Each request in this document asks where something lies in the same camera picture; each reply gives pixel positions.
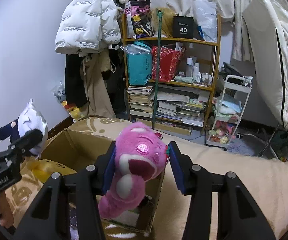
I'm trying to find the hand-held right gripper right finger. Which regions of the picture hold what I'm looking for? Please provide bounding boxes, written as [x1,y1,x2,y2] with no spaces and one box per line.
[168,141,277,240]

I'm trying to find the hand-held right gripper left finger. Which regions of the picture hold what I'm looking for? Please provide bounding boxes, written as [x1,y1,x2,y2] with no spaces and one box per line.
[11,141,117,240]

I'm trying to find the white-haired plush doll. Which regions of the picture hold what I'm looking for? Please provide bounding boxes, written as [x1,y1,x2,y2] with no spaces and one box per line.
[2,99,49,160]

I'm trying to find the yellow plush toy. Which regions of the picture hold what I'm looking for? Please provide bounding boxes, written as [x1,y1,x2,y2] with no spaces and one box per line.
[26,159,77,183]

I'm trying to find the pink plush bear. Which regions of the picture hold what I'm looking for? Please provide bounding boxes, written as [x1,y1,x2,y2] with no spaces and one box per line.
[98,122,171,219]

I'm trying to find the pink soft toys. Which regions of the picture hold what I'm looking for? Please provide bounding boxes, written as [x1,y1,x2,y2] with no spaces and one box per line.
[209,121,236,144]

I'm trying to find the person's left hand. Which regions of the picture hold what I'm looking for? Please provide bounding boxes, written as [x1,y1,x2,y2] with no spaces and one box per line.
[0,192,16,231]

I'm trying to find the long flat cardboard box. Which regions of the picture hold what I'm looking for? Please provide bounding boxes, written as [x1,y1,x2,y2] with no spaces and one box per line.
[135,118,193,135]

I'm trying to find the clear plastic bag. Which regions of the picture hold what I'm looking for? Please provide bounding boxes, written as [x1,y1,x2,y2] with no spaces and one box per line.
[52,81,67,103]

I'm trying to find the pile of books and papers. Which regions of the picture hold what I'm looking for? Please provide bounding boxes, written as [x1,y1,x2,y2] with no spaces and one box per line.
[155,90,211,128]

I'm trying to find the beige flower blanket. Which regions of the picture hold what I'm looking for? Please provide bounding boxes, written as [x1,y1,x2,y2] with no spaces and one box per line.
[0,116,288,240]

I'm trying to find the black coat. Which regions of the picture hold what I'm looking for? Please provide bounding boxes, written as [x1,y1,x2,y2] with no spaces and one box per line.
[65,54,88,108]

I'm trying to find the stack of books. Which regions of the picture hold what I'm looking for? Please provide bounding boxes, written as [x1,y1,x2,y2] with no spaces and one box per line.
[127,85,154,118]

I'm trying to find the beige coat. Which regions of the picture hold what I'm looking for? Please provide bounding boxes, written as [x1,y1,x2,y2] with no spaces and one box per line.
[80,52,116,118]

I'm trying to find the blue and white cloth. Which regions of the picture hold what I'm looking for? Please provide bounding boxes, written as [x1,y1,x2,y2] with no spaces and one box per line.
[213,97,242,115]

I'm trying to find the green pole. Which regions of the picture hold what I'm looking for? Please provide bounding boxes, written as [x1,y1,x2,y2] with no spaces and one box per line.
[152,9,166,130]

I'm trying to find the group of white bottles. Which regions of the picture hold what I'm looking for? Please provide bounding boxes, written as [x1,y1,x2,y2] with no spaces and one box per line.
[185,57,213,85]

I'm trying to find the red gift bag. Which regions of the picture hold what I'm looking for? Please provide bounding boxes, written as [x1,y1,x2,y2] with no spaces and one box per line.
[151,45,183,82]

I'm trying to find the teal paper bag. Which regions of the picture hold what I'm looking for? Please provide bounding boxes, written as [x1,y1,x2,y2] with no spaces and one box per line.
[125,44,153,86]

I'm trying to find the white trolley cart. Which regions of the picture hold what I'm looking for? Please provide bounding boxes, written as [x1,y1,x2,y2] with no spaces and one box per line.
[206,74,253,148]

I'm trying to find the black bag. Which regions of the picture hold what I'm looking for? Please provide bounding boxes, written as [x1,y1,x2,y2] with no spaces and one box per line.
[222,61,247,85]

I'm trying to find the wooden shelf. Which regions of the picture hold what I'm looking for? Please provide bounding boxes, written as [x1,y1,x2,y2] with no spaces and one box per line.
[121,12,222,135]

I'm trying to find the white puffer jacket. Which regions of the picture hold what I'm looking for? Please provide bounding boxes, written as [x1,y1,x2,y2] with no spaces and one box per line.
[55,0,122,55]

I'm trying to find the black cosmetics box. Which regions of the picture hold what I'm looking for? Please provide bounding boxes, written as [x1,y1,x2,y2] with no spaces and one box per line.
[172,16,194,40]

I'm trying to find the white recliner chair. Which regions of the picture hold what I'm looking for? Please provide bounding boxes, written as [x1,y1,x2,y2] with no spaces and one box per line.
[242,0,288,160]

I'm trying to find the blond wig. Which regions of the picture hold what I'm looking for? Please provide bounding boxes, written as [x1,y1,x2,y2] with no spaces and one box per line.
[148,7,178,38]

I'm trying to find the colourful printed tote bag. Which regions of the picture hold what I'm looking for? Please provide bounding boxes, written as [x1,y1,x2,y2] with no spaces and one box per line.
[124,0,151,39]

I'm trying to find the white plastic bag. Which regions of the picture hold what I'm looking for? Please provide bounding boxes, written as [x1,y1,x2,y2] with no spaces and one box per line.
[193,0,218,43]

